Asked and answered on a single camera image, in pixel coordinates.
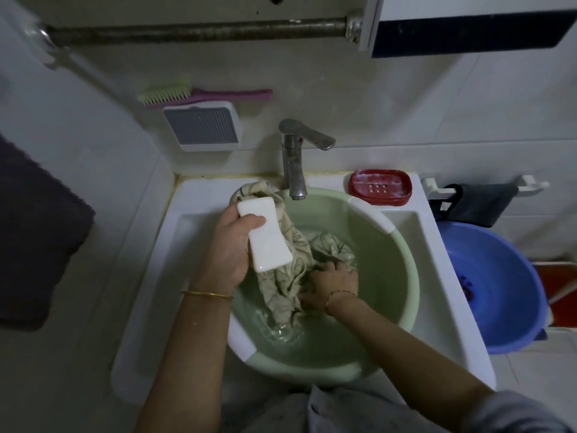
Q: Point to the white bar bracket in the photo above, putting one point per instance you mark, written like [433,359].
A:
[43,42]

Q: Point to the white wall towel rack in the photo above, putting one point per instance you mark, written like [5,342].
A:
[532,183]

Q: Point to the grey shirt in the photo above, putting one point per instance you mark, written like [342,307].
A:
[342,412]

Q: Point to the red soap dish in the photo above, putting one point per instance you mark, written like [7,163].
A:
[381,187]

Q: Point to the person's right hand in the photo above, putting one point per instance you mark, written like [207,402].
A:
[333,286]

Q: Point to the rusty metal towel bar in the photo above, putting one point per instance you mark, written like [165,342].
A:
[203,31]

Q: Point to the beige patterned cloth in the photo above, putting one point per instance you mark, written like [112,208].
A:
[288,275]

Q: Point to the green plastic basin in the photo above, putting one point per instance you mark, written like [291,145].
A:
[383,266]

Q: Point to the white ceramic sink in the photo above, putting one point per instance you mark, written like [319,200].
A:
[180,247]

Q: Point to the white wall box with grille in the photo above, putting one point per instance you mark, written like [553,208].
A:
[200,126]

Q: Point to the gold bangle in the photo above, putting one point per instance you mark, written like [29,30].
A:
[207,293]

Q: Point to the dark grey cloth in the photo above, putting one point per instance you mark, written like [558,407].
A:
[482,205]

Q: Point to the chrome faucet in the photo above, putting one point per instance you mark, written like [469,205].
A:
[294,166]

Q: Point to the blue plastic basin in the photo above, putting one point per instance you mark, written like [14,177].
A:
[500,284]

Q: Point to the white wall cabinet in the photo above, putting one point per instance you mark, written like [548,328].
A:
[469,31]

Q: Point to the pink and green brush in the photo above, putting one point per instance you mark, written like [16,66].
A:
[216,94]

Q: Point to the person's right forearm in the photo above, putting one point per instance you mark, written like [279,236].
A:
[405,356]

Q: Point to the red plastic stool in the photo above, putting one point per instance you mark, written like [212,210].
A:
[561,275]

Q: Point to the person's left hand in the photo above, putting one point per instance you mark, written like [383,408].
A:
[223,254]

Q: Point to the person's left forearm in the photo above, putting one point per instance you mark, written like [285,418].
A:
[189,356]

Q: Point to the person's right fingers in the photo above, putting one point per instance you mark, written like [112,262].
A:
[329,271]

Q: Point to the white soap bar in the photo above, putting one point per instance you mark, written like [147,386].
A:
[267,238]

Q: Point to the dark purple towel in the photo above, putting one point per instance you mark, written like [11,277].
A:
[36,238]

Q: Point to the person's left thumb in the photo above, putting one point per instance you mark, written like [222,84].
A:
[253,222]

